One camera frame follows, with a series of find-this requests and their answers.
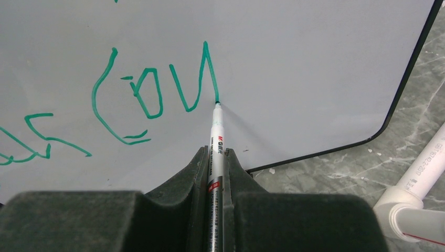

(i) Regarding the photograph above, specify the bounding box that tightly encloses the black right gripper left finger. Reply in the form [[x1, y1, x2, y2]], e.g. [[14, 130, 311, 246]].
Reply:
[[121, 146, 209, 251]]

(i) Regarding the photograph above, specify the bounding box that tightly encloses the black framed whiteboard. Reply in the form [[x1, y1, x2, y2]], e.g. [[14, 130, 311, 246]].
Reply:
[[1, 1, 441, 203]]

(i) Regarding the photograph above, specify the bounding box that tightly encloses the white pvc pipe frame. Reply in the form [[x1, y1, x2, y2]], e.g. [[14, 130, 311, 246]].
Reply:
[[373, 126, 444, 245]]

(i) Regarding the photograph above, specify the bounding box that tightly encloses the white green whiteboard marker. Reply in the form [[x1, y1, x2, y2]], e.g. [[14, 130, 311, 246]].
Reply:
[[207, 102, 224, 251]]

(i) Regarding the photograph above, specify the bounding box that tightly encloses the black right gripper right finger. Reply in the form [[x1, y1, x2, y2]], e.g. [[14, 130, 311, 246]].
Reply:
[[223, 148, 268, 251]]

